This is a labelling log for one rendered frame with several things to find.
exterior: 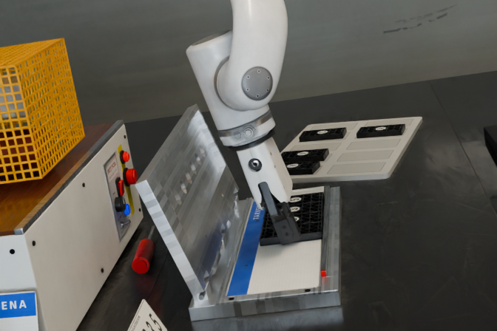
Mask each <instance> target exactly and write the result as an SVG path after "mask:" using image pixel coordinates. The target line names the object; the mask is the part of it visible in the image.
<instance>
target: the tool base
mask: <svg viewBox="0 0 497 331"><path fill-rule="evenodd" d="M234 195H235V197H236V199H235V201H234V204H233V207H232V209H233V210H234V218H233V220H232V223H231V226H230V228H228V226H229V224H228V223H227V225H226V229H224V230H222V231H220V232H221V234H222V236H223V238H222V239H221V242H220V246H219V248H218V251H219V252H220V261H219V263H218V266H217V269H216V272H215V274H214V275H212V273H213V270H211V273H210V274H209V276H207V277H206V278H203V281H204V283H205V285H206V287H205V290H204V291H203V292H201V293H198V294H196V295H194V296H192V300H191V303H190V305H189V314H190V319H191V321H199V320H206V319H213V318H227V317H234V316H242V315H254V314H262V313H275V312H282V311H289V310H303V309H311V308H318V307H331V306H338V305H341V230H342V197H341V191H340V187H333V188H331V195H330V212H329V230H328V264H327V277H322V278H321V272H320V270H321V257H322V245H321V257H320V270H319V287H310V288H303V289H296V290H284V291H276V292H269V293H256V294H249V295H242V296H229V297H226V292H227V290H228V286H229V282H230V279H231V275H232V271H233V269H234V264H235V261H236V258H237V254H238V250H239V248H240V243H241V240H242V238H243V233H244V230H245V227H246V222H247V219H248V216H249V211H250V209H251V204H252V203H253V202H255V200H254V199H252V197H249V198H246V199H245V200H239V199H238V193H235V194H234ZM306 289H310V290H311V291H309V292H305V290H306ZM231 297H234V299H233V300H229V298H231Z"/></svg>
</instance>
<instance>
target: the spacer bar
mask: <svg viewBox="0 0 497 331"><path fill-rule="evenodd" d="M318 192H323V193H324V198H325V189H324V186H321V187H315V188H304V189H297V190H292V192H291V196H294V195H300V194H311V193H318Z"/></svg>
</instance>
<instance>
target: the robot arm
mask: <svg viewBox="0 0 497 331"><path fill-rule="evenodd" d="M230 2H231V8H232V15H233V30H225V31H222V32H219V33H216V34H214V35H210V36H208V37H206V38H203V39H201V40H199V41H197V42H195V43H194V44H192V45H191V46H190V47H189V48H188V49H187V50H186V54H187V56H188V59H189V62H190V64H191V66H192V69H193V71H194V74H195V77H196V79H197V82H198V83H199V86H200V89H201V91H202V93H203V96H204V98H205V100H206V103H207V106H208V108H209V111H210V113H211V115H212V118H213V120H214V123H215V125H216V127H217V131H218V133H219V135H220V139H221V140H222V142H223V145H225V146H228V149H229V151H236V152H237V155H238V157H239V160H240V164H241V166H242V169H243V172H244V174H245V177H246V180H247V182H248V186H249V188H250V190H251V193H252V195H253V198H254V200H255V202H256V204H257V207H258V208H259V209H260V210H263V211H264V210H265V207H266V208H267V211H268V213H269V215H270V217H271V220H272V223H273V225H274V228H275V231H276V232H277V235H278V238H279V240H280V243H281V245H286V244H288V243H291V242H295V241H298V240H300V237H301V233H300V230H299V228H298V225H297V222H296V220H295V218H294V215H293V213H291V209H290V206H289V204H288V201H289V200H290V198H291V192H292V186H293V183H292V180H291V177H290V175H289V173H288V170H287V168H286V167H285V163H284V162H283V159H282V157H281V155H280V152H279V150H278V148H277V145H276V143H275V142H274V139H273V137H272V135H274V134H275V130H274V126H275V122H274V118H273V117H272V114H271V111H270V109H269V107H268V102H269V101H270V100H271V99H272V98H273V96H274V93H275V92H276V90H277V86H278V83H279V80H280V75H281V72H282V68H283V61H284V57H285V48H286V43H287V37H288V16H287V11H286V8H285V2H284V1H283V0H230ZM290 213H291V214H290Z"/></svg>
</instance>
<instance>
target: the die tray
mask: <svg viewBox="0 0 497 331"><path fill-rule="evenodd" d="M395 124H405V131H404V133H403V135H399V136H388V137H368V138H356V133H357V132H358V131H359V129H360V127H366V126H385V125H395ZM421 124H422V117H402V118H391V119H381V120H361V121H351V122H340V123H320V124H311V125H308V126H306V127H305V128H304V129H303V130H302V131H301V132H300V133H299V134H298V135H297V136H296V137H295V138H294V139H293V140H292V141H291V142H290V143H289V144H288V145H287V146H286V147H285V148H284V149H283V150H282V151H281V152H280V154H282V153H283V152H284V151H302V150H312V149H328V150H329V155H328V156H327V157H326V159H325V161H320V167H319V168H318V169H317V170H316V171H315V172H314V173H313V174H305V175H290V177H291V180H292V183H304V182H334V181H350V180H380V179H387V178H389V177H390V176H391V174H392V173H393V170H394V169H395V167H396V165H397V164H398V162H399V161H400V159H401V157H402V155H403V154H404V153H405V150H406V149H407V147H408V146H409V144H410V142H411V140H412V139H413V137H414V135H415V134H416V132H417V131H418V129H419V127H420V126H421ZM343 127H346V130H347V133H346V134H345V136H344V138H342V139H334V140H318V141H308V142H300V140H299V136H300V135H301V134H302V132H303V131H310V130H319V129H335V128H343Z"/></svg>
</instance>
